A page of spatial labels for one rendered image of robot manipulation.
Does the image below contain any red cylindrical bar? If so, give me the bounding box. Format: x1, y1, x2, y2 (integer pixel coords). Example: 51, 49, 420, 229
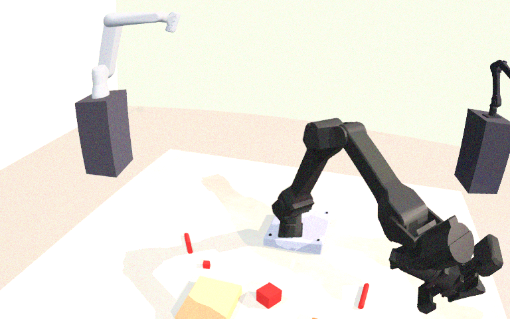
358, 283, 369, 309
184, 233, 193, 254

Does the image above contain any tan flat block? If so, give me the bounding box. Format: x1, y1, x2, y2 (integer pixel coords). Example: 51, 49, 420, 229
175, 276, 242, 319

